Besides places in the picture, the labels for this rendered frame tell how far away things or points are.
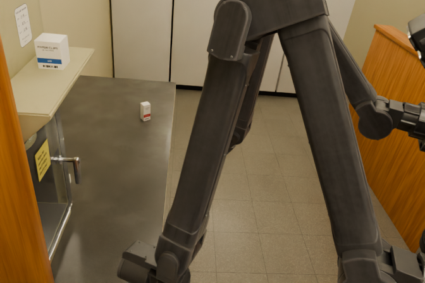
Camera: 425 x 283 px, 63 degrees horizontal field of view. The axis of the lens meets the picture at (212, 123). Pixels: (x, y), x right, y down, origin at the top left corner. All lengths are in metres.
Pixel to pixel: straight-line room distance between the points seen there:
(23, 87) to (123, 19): 3.13
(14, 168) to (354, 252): 0.50
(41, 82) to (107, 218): 0.60
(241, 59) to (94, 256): 0.83
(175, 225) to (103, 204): 0.73
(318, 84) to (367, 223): 0.18
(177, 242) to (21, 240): 0.30
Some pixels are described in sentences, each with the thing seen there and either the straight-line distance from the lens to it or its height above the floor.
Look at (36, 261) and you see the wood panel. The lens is 0.78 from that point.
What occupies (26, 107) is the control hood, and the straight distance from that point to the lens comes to 0.67.
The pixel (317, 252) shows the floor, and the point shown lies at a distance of 2.52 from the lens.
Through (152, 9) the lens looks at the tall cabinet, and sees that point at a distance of 3.76.
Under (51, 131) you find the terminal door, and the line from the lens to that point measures 0.97.
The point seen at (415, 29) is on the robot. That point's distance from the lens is 0.61.
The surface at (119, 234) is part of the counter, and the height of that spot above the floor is 0.94.
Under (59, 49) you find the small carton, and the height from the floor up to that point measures 1.56.
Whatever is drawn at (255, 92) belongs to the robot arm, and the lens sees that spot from 0.97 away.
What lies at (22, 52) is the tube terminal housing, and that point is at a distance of 0.83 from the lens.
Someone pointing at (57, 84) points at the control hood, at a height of 1.51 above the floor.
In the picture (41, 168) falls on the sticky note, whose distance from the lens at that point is 0.93.
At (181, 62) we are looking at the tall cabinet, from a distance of 3.91.
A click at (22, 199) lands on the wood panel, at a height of 1.39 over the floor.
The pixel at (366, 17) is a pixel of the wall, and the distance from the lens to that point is 4.69.
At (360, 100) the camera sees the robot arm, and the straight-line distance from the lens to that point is 0.92.
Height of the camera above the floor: 1.83
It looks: 32 degrees down
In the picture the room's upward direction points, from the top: 7 degrees clockwise
